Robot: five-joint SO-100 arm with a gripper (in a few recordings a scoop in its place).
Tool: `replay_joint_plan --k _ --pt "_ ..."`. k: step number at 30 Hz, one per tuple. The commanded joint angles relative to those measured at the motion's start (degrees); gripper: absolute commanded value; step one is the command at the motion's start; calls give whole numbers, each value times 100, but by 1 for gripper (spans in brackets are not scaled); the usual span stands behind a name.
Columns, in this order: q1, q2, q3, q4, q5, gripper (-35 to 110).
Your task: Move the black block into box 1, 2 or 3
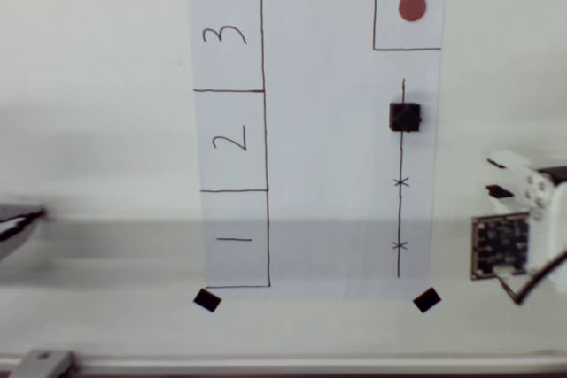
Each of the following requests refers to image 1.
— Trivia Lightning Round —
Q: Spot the black cube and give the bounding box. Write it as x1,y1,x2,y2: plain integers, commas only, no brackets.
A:
388,102,423,134

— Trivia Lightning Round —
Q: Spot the black tape piece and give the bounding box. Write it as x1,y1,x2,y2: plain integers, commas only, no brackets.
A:
192,288,222,313
411,287,444,314

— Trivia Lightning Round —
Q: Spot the red round sticker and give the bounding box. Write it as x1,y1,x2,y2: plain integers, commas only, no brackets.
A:
397,0,428,23

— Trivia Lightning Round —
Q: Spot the white paper sheet with markings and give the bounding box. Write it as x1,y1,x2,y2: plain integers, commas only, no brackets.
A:
184,0,446,302

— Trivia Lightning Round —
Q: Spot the black and white flat device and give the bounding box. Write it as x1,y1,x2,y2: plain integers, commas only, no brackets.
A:
0,203,48,264

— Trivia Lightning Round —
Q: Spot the grey metal clamp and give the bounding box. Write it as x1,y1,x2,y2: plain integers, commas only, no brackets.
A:
8,349,80,378

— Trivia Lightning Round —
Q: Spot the black camera circuit board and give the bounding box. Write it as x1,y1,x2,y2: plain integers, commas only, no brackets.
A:
470,212,532,281

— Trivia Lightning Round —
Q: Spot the black cable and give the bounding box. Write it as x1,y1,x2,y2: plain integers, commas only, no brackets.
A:
495,249,567,306

